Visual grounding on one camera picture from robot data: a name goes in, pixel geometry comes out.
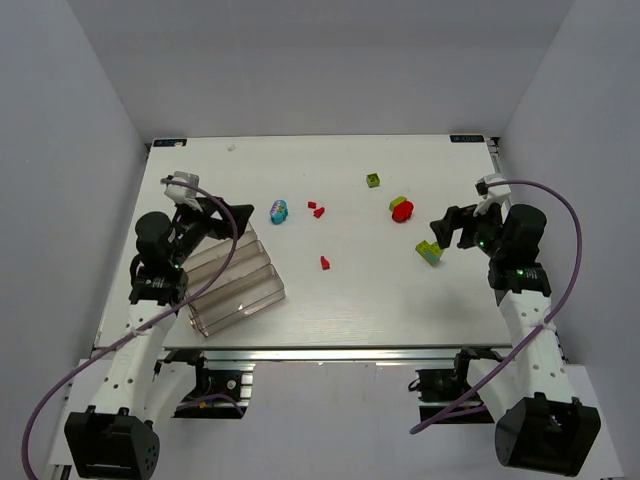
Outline green and teal lego stack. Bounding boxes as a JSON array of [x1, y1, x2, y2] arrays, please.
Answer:
[[415, 240, 443, 266]]

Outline teal rounded lego brick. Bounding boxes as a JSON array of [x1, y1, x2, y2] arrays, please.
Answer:
[[269, 200, 289, 225]]

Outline red round lego brick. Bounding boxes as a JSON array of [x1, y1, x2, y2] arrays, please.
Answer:
[[392, 200, 414, 223]]

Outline lime green curved lego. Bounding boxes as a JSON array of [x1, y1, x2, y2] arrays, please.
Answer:
[[389, 196, 407, 211]]

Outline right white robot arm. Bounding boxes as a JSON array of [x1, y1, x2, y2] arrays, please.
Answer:
[[430, 204, 601, 477]]

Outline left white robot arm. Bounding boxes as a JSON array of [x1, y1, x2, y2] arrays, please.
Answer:
[[64, 197, 254, 479]]

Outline clear three-compartment container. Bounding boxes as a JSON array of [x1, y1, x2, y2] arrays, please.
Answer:
[[183, 226, 286, 337]]

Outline small green lego cube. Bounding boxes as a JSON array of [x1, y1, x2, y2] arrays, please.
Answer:
[[366, 173, 380, 188]]

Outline left blue table label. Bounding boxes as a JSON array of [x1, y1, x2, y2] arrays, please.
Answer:
[[152, 139, 187, 148]]

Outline blue table label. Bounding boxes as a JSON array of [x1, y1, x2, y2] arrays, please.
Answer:
[[449, 134, 485, 143], [152, 139, 187, 148]]

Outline right blue table label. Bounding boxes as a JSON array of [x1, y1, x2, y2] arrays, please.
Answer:
[[449, 134, 485, 143]]

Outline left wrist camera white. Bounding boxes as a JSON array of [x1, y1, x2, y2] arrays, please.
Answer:
[[164, 171, 202, 211]]

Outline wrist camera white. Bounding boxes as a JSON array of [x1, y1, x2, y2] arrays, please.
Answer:
[[164, 171, 202, 211], [474, 173, 511, 216]]

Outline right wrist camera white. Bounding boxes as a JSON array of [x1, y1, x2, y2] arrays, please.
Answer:
[[474, 173, 511, 216]]

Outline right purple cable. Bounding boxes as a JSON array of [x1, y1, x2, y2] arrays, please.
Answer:
[[409, 180, 584, 435]]

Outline aluminium table rail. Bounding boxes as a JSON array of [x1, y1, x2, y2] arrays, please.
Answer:
[[92, 344, 566, 364]]

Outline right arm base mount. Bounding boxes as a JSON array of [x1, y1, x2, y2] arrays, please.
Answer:
[[408, 347, 503, 424]]

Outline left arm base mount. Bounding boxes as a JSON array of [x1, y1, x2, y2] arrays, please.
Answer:
[[165, 351, 254, 420]]

